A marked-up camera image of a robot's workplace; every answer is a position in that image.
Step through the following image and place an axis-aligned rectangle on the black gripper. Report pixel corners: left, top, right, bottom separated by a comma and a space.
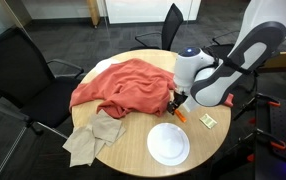
167, 92, 187, 114

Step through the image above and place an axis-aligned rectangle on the orange marker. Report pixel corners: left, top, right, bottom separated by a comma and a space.
174, 109, 186, 123

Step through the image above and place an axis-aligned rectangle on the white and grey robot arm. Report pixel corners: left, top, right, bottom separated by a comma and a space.
167, 0, 286, 113

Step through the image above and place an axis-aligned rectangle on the white round plate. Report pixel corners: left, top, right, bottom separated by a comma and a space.
147, 123, 190, 166

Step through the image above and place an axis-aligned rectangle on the small white paper packet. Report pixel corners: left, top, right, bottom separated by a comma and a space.
200, 114, 217, 129

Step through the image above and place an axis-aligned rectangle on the orange-red cloth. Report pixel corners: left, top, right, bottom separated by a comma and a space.
70, 59, 175, 118

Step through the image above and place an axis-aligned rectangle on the black office chair far side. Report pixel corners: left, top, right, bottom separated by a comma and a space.
133, 3, 183, 51

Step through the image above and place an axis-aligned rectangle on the black office chair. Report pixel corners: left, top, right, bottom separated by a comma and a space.
133, 3, 183, 51
0, 28, 80, 132

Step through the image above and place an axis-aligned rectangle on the beige cloth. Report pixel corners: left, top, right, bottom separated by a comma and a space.
63, 110, 126, 167

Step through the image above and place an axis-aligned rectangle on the black clamp with orange tips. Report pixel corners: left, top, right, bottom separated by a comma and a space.
233, 93, 281, 121

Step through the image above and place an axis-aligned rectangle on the black perforated side table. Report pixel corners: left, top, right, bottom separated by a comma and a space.
255, 97, 286, 163

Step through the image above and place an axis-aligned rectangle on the black office chair left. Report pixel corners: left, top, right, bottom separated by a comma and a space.
0, 28, 80, 132

